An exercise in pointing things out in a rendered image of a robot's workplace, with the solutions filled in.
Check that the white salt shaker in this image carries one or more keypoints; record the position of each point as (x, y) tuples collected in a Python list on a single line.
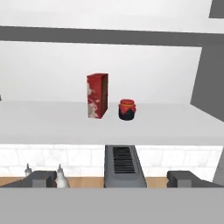
[(28, 170)]

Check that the white pepper shaker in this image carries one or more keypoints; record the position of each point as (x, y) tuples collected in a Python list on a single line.
[(61, 178)]

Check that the white open cabinet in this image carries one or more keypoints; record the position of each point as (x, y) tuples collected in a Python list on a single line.
[(102, 73)]

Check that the red and white box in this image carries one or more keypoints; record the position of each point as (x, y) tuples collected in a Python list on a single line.
[(97, 95)]

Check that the grey toaster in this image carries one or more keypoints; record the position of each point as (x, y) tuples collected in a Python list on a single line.
[(123, 166)]

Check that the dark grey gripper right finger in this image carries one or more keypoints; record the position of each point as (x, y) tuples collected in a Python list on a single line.
[(183, 178)]

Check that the dark jam jar red lid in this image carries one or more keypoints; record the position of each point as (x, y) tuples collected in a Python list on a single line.
[(127, 110)]

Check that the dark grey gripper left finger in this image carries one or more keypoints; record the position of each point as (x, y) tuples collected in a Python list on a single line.
[(40, 178)]

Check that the grey cabinet door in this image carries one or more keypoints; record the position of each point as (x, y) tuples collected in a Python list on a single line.
[(208, 78)]

